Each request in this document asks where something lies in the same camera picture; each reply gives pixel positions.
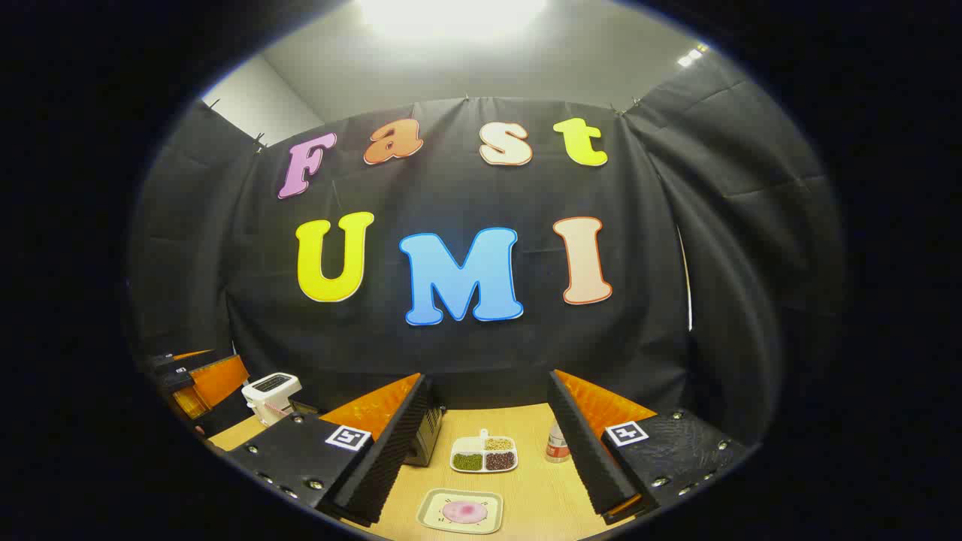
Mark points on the red striped straw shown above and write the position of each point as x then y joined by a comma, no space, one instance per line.
276,409

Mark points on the clear water bottle red label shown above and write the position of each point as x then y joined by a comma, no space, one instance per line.
557,449

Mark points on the black electric oven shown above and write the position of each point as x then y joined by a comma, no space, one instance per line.
427,436

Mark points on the pink round pastry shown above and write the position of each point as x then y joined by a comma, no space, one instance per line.
464,512

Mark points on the heap of green beans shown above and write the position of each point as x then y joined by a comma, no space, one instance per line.
467,461

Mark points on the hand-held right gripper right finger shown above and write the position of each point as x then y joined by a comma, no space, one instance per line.
586,458

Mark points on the white toaster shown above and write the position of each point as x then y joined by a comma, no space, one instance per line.
270,391

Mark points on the heap of red beans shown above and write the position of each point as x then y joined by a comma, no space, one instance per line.
500,460

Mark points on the white divided plate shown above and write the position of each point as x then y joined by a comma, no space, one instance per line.
472,445

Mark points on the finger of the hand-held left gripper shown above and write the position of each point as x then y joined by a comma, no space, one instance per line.
222,379
184,361

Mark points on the heap of yellow beans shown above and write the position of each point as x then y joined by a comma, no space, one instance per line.
497,444

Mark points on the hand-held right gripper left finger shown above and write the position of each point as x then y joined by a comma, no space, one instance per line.
391,458

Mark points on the large ceiling light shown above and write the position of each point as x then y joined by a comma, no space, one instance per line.
451,15

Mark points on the small ceiling light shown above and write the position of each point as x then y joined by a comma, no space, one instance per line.
691,56

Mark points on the pale green food tray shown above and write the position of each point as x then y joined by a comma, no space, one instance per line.
432,518

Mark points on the black backdrop cloth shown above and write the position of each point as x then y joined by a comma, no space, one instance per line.
451,353

